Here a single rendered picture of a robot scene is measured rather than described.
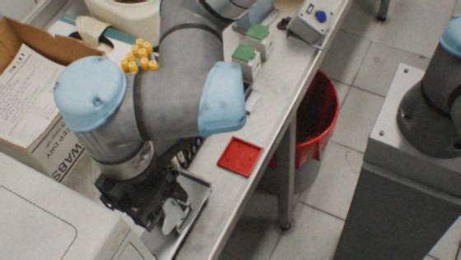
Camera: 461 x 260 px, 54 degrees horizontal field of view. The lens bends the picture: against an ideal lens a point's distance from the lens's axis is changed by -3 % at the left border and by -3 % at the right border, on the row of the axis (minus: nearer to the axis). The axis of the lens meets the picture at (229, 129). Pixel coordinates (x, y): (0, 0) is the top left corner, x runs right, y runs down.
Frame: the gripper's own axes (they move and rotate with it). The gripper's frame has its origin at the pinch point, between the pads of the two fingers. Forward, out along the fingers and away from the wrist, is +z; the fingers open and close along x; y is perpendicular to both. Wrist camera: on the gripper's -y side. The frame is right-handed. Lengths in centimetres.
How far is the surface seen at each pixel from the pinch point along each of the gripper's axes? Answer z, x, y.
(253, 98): 7.6, 0.4, -29.7
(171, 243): 5.0, 2.0, 4.3
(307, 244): 96, 14, -35
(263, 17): 7, -7, -51
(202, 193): 5.0, 2.4, -5.9
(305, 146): 54, 6, -49
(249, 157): 8.8, 5.6, -17.6
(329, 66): 96, -9, -116
